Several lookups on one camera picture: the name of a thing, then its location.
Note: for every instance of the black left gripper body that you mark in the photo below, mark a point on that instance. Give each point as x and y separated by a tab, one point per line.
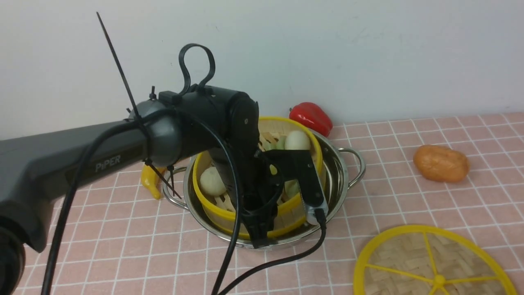
242	176

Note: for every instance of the yellow bamboo steamer basket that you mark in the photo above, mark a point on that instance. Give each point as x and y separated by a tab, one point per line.
291	213

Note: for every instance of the yellow woven steamer lid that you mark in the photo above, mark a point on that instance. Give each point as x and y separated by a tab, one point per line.
425	260

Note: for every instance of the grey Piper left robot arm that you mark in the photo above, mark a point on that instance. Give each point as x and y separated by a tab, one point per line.
37	170

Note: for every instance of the stainless steel pot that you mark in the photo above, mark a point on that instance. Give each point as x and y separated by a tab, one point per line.
336	187

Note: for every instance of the beige pleated bun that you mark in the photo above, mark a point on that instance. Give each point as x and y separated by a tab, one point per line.
211	183

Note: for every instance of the white steamed bun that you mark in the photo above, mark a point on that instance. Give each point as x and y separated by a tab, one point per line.
297	140

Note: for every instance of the red bell pepper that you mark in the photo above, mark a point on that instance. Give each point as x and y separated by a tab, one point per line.
311	116

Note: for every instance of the yellow plastic banana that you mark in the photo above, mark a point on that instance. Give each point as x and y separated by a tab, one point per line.
150	180

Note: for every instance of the orange potato toy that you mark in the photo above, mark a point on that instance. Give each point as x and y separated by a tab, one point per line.
439	163

